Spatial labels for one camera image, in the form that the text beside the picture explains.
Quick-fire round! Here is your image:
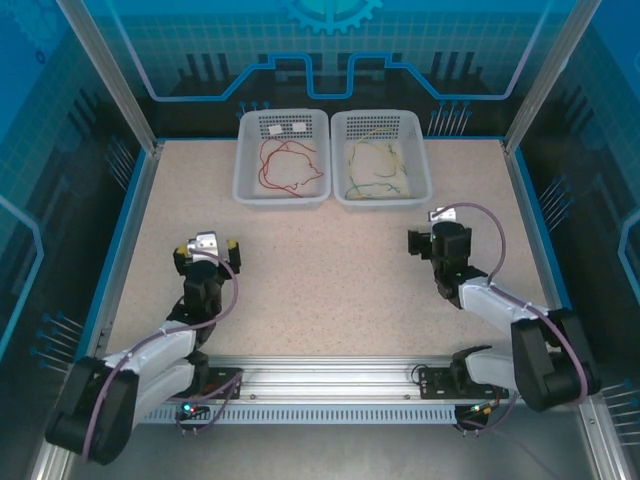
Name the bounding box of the red cable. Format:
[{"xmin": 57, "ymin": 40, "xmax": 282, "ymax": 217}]
[
  {"xmin": 272, "ymin": 139, "xmax": 326, "ymax": 190},
  {"xmin": 256, "ymin": 138, "xmax": 307, "ymax": 199}
]

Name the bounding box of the small lit circuit board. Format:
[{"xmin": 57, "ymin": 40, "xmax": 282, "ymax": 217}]
[
  {"xmin": 467, "ymin": 399, "xmax": 503, "ymax": 417},
  {"xmin": 177, "ymin": 394, "xmax": 211, "ymax": 421}
]

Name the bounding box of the white perforated plastic basket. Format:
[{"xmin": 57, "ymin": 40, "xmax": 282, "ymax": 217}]
[
  {"xmin": 232, "ymin": 108, "xmax": 332, "ymax": 207},
  {"xmin": 329, "ymin": 109, "xmax": 434, "ymax": 210}
]

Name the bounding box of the grey metal shelf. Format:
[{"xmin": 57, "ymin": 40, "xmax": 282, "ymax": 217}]
[{"xmin": 64, "ymin": 422, "xmax": 599, "ymax": 480}]

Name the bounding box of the aluminium side rail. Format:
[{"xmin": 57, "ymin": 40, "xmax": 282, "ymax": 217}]
[{"xmin": 82, "ymin": 141, "xmax": 166, "ymax": 365}]

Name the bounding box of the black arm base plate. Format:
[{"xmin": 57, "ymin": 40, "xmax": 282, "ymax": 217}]
[
  {"xmin": 417, "ymin": 366, "xmax": 511, "ymax": 401},
  {"xmin": 197, "ymin": 367, "xmax": 246, "ymax": 401}
]

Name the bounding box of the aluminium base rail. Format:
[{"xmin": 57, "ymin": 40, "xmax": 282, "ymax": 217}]
[{"xmin": 64, "ymin": 353, "xmax": 601, "ymax": 404}]

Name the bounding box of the slotted grey cable duct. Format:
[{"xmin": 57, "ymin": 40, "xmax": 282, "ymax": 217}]
[{"xmin": 139, "ymin": 403, "xmax": 464, "ymax": 426}]

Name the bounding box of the aluminium corner post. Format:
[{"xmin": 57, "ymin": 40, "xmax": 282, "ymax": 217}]
[
  {"xmin": 501, "ymin": 0, "xmax": 604, "ymax": 155},
  {"xmin": 55, "ymin": 0, "xmax": 162, "ymax": 154}
]

